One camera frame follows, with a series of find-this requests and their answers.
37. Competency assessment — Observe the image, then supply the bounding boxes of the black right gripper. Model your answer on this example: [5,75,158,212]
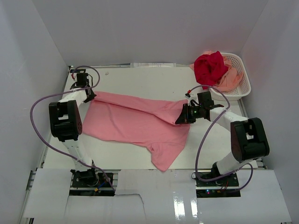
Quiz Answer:
[175,103,204,125]

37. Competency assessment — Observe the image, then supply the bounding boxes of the pink t-shirt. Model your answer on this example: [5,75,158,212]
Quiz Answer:
[83,91,190,172]

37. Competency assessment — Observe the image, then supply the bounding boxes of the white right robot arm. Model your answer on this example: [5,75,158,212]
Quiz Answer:
[175,91,270,186]

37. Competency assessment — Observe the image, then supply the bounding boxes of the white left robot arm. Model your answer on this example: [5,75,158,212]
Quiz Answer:
[49,73,96,172]

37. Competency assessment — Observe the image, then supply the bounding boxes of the white paper label sheet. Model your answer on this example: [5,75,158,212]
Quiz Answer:
[130,63,176,68]

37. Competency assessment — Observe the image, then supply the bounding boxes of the red t-shirt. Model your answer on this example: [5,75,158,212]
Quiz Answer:
[193,51,229,90]

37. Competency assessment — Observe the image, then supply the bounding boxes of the white plastic laundry basket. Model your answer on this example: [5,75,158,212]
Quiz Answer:
[214,53,251,101]

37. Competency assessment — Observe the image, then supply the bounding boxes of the white cardboard front cover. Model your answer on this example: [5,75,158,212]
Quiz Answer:
[23,168,291,224]

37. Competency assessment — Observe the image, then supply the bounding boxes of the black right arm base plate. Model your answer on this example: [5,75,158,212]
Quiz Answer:
[191,172,239,190]

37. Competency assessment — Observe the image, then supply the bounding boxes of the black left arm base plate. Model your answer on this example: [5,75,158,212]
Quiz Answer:
[71,168,114,189]

